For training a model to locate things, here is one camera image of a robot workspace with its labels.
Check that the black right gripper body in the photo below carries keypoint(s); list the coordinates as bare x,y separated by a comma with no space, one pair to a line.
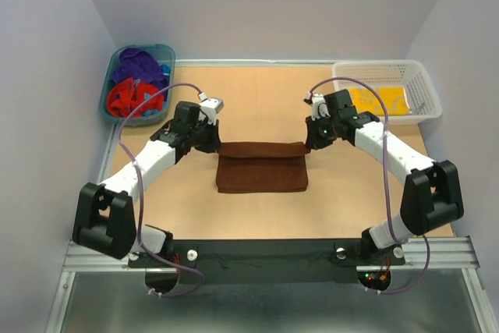
323,131

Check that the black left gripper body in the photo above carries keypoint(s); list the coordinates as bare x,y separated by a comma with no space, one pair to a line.
203,136

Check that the brown towel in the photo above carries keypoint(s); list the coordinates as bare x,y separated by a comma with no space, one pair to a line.
262,167

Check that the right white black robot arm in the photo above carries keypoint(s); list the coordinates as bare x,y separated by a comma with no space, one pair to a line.
431,195

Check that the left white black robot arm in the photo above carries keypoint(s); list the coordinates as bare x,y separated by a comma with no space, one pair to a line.
105,220

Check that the white plastic mesh basket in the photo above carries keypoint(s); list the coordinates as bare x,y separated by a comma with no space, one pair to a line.
403,85

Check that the red towel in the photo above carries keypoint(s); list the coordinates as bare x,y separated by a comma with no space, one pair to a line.
124,97

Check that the teal plastic bin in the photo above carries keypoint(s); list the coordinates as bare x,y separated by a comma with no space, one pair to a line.
164,55

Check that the purple towel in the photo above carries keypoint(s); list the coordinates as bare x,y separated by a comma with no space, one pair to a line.
138,64

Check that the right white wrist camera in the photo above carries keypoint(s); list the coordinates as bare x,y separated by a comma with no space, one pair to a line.
318,105

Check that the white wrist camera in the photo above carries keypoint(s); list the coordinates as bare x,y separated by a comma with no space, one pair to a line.
210,107
318,105

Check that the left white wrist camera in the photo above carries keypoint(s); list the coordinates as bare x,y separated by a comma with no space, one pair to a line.
210,107

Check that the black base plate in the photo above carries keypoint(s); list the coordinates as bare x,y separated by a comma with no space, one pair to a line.
276,261

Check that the aluminium rail frame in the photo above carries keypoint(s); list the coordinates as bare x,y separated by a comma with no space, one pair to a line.
437,289

